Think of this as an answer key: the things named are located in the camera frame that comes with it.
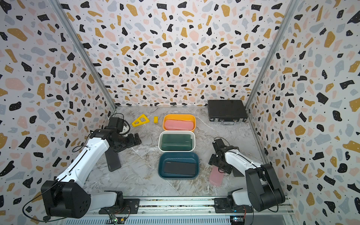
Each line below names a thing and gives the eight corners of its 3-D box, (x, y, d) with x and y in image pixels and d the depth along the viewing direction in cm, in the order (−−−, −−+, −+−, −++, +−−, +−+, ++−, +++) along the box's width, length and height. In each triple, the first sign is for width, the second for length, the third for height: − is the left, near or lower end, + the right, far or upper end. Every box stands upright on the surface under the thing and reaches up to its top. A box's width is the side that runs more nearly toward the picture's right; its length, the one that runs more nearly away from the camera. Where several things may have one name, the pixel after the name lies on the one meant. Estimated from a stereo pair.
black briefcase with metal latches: (210, 124, 113) (211, 119, 109) (208, 104, 128) (208, 99, 124) (246, 125, 114) (249, 120, 109) (240, 105, 129) (242, 100, 124)
